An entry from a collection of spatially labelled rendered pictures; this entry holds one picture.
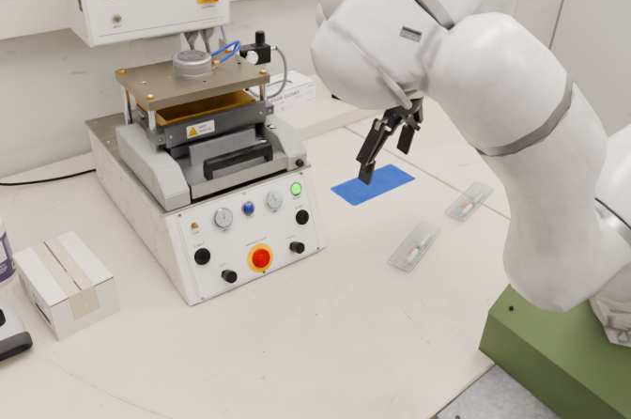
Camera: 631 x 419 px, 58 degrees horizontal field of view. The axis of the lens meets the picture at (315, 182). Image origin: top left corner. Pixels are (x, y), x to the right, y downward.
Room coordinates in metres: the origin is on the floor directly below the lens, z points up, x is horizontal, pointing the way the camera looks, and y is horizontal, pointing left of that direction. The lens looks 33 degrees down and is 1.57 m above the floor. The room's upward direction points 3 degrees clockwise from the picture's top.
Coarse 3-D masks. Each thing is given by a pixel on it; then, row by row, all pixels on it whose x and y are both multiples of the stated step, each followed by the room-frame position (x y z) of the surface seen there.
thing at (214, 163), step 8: (256, 144) 1.01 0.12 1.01; (264, 144) 1.01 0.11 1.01; (232, 152) 0.97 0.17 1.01; (240, 152) 0.97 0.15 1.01; (248, 152) 0.98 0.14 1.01; (256, 152) 0.99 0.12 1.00; (264, 152) 1.00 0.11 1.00; (272, 152) 1.01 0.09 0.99; (208, 160) 0.94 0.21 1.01; (216, 160) 0.94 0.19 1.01; (224, 160) 0.95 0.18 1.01; (232, 160) 0.96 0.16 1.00; (240, 160) 0.97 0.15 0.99; (248, 160) 0.98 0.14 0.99; (208, 168) 0.93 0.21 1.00; (216, 168) 0.93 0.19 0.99; (208, 176) 0.92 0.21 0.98
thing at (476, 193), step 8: (472, 184) 1.27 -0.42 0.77; (480, 184) 1.28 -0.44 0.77; (464, 192) 1.24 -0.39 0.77; (472, 192) 1.24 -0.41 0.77; (480, 192) 1.24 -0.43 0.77; (488, 192) 1.24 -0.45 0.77; (456, 200) 1.19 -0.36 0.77; (464, 200) 1.20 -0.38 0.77; (472, 200) 1.20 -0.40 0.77; (480, 200) 1.20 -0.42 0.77; (448, 208) 1.16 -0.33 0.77; (456, 208) 1.16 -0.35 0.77; (464, 208) 1.16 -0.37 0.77; (472, 208) 1.16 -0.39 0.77; (464, 216) 1.13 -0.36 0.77
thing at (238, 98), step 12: (216, 96) 1.12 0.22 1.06; (228, 96) 1.12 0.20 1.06; (240, 96) 1.13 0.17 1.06; (144, 108) 1.09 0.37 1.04; (168, 108) 1.05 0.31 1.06; (180, 108) 1.05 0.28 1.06; (192, 108) 1.06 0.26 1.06; (204, 108) 1.06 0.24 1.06; (216, 108) 1.06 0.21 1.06; (228, 108) 1.08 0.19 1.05; (168, 120) 1.00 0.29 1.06; (180, 120) 1.01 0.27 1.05
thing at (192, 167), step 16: (208, 144) 1.00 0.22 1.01; (224, 144) 1.02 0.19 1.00; (240, 144) 1.05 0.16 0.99; (176, 160) 1.00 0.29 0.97; (192, 160) 0.98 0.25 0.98; (256, 160) 1.01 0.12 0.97; (272, 160) 1.02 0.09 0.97; (192, 176) 0.94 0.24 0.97; (224, 176) 0.95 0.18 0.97; (240, 176) 0.97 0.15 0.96; (256, 176) 0.99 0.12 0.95; (192, 192) 0.90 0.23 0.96; (208, 192) 0.92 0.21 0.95
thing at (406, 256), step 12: (420, 228) 1.07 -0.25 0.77; (432, 228) 1.07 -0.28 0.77; (408, 240) 1.02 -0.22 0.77; (420, 240) 1.03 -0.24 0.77; (432, 240) 1.03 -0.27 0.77; (396, 252) 0.98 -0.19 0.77; (408, 252) 0.98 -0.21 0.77; (420, 252) 0.98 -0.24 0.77; (396, 264) 0.94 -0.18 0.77; (408, 264) 0.94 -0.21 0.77
